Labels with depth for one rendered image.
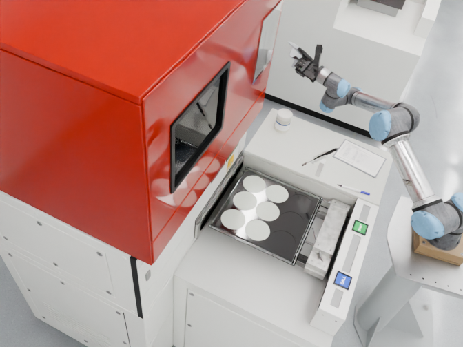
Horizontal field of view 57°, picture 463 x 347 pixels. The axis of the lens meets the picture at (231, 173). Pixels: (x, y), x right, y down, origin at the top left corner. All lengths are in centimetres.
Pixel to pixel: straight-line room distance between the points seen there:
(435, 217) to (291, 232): 54
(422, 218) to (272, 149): 68
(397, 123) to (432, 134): 223
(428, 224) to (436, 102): 278
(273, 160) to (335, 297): 65
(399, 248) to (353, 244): 31
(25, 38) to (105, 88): 22
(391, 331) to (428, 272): 83
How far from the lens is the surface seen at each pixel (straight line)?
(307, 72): 210
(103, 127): 91
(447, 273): 202
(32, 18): 104
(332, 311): 156
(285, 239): 173
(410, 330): 274
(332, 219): 187
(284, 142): 200
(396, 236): 201
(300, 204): 185
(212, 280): 168
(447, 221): 180
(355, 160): 202
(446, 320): 294
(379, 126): 182
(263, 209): 179
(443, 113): 434
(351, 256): 170
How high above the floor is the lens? 231
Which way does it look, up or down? 48 degrees down
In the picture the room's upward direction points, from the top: 9 degrees clockwise
